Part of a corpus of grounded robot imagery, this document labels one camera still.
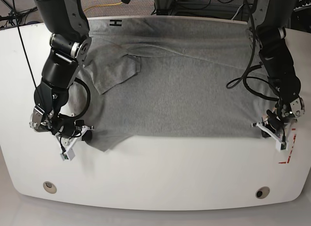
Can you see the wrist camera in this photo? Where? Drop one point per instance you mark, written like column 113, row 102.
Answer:
column 68, row 155
column 281, row 146

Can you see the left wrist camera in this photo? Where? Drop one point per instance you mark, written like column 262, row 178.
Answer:
column 281, row 146

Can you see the left table grommet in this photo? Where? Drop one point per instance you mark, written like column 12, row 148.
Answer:
column 49, row 187

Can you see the grey t-shirt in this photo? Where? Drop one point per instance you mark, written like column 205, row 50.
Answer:
column 166, row 77

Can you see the right table grommet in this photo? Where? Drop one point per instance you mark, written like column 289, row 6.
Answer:
column 262, row 192

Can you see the red tape rectangle marking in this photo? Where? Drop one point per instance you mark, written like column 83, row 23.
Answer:
column 284, row 156

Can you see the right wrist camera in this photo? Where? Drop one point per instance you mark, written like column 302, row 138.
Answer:
column 68, row 155

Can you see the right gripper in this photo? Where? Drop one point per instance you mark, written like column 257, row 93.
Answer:
column 67, row 130

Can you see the table grommet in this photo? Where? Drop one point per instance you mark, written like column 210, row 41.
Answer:
column 49, row 187
column 262, row 192

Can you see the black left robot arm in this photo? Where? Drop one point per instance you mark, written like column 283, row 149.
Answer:
column 267, row 22

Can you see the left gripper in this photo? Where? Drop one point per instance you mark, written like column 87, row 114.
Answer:
column 281, row 119

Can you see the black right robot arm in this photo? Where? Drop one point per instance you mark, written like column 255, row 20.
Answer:
column 69, row 42

